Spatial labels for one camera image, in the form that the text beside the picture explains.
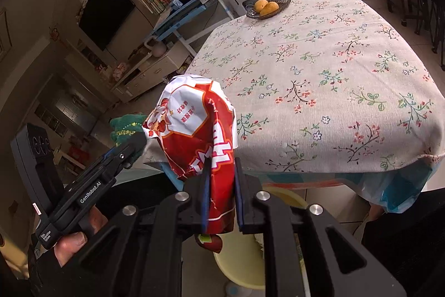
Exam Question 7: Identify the person's left forearm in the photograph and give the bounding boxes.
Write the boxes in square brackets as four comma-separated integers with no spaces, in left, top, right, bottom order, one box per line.
[0,241,66,297]

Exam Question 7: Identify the pink plush toy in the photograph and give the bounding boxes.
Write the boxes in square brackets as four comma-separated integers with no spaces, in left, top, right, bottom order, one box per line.
[113,62,130,82]

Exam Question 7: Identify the blue study desk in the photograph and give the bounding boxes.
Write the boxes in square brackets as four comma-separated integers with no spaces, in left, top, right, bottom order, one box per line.
[144,0,237,57]

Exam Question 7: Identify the blue plastic table cover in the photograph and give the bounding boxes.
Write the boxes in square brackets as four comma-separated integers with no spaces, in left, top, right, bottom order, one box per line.
[243,154,445,214]

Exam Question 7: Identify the black folding chairs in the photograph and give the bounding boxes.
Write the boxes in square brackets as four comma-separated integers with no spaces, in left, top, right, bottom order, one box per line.
[379,0,445,71]

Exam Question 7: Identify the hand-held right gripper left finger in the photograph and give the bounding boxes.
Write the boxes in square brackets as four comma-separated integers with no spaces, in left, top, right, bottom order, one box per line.
[66,157,212,297]

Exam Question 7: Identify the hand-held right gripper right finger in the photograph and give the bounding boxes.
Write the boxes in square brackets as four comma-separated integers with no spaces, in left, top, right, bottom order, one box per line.
[234,157,406,297]

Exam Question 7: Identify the white television cabinet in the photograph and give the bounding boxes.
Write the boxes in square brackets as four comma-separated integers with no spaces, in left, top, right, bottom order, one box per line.
[110,40,195,103]

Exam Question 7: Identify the yellow plastic basin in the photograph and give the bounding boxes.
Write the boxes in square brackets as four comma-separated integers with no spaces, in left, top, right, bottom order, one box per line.
[213,187,308,291]

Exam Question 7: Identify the row of books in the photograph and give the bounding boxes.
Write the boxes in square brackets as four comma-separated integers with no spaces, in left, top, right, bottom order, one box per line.
[139,0,171,15]

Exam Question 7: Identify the person's dark clothing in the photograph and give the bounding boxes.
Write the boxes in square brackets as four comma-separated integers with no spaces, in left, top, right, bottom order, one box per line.
[362,191,445,297]

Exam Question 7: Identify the dark fruit plate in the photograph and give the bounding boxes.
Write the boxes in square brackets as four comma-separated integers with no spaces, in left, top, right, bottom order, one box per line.
[246,0,293,20]

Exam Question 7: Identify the black television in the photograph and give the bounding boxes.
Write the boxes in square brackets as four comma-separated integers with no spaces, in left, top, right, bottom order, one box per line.
[78,0,136,52]

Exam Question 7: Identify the person's left hand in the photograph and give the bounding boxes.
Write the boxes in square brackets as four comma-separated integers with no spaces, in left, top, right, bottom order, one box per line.
[54,206,109,268]

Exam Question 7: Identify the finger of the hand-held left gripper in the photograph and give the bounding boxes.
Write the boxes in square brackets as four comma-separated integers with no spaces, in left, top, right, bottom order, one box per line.
[102,132,148,179]

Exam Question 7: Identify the green foil bag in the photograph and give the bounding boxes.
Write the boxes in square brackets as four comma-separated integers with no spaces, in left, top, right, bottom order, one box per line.
[109,112,148,144]

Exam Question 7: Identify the red and white snack bag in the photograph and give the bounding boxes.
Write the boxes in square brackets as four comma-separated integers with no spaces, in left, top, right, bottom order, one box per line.
[142,73,239,254]

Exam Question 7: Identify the floral tablecloth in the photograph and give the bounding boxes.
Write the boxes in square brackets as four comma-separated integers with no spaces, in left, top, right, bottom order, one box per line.
[144,0,445,174]

